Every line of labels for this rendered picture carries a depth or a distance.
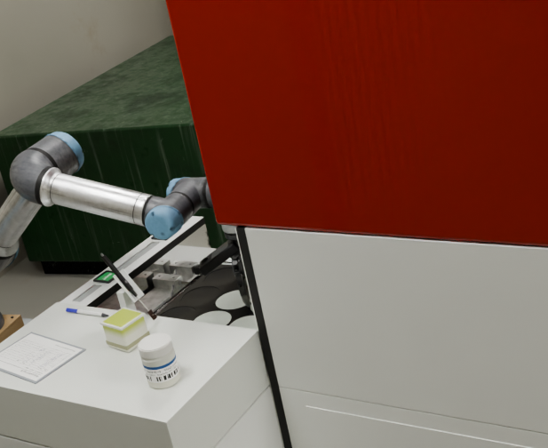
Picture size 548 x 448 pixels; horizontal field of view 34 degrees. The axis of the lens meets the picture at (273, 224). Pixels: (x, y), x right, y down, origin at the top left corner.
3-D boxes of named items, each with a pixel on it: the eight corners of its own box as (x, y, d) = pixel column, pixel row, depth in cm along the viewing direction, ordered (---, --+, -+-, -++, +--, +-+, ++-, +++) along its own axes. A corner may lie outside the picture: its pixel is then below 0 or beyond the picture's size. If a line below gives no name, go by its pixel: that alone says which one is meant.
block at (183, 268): (200, 270, 255) (197, 261, 254) (193, 276, 252) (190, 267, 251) (178, 268, 259) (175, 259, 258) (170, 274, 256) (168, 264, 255)
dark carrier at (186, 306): (324, 276, 234) (323, 273, 234) (257, 345, 208) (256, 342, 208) (217, 265, 253) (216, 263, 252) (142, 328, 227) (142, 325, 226)
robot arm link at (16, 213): (-54, 266, 249) (27, 139, 218) (-20, 241, 261) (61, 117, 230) (-21, 294, 250) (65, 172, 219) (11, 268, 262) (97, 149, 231)
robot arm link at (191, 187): (154, 191, 211) (196, 190, 207) (176, 172, 221) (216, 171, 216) (162, 220, 215) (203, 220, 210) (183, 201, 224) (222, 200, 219)
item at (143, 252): (213, 257, 276) (203, 216, 270) (98, 353, 234) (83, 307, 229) (189, 255, 281) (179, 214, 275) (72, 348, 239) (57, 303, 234)
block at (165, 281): (184, 284, 249) (181, 275, 248) (177, 290, 246) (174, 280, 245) (161, 281, 253) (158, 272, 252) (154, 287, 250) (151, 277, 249)
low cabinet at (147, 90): (193, 144, 669) (167, 35, 637) (445, 130, 593) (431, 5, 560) (30, 277, 497) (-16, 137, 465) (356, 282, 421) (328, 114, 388)
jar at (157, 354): (187, 372, 189) (177, 334, 186) (168, 392, 184) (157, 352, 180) (161, 368, 193) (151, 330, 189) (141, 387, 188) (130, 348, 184)
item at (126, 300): (152, 318, 215) (138, 269, 210) (142, 326, 212) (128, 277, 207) (132, 316, 218) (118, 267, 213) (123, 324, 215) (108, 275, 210)
